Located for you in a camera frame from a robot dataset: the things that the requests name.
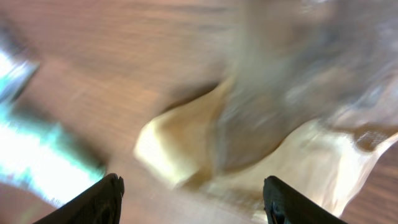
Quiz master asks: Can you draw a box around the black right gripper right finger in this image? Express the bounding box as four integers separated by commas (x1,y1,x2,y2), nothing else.
263,175,346,224

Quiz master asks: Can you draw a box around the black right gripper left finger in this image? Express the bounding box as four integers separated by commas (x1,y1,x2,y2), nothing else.
34,173,124,224

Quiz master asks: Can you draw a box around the teal snack packet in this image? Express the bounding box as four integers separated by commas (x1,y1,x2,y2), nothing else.
1,106,106,208

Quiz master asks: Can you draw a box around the beige brown snack bag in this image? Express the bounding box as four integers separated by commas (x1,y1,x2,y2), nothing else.
134,0,397,222

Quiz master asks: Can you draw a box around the teal white small packet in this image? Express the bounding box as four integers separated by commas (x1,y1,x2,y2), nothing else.
1,50,40,104

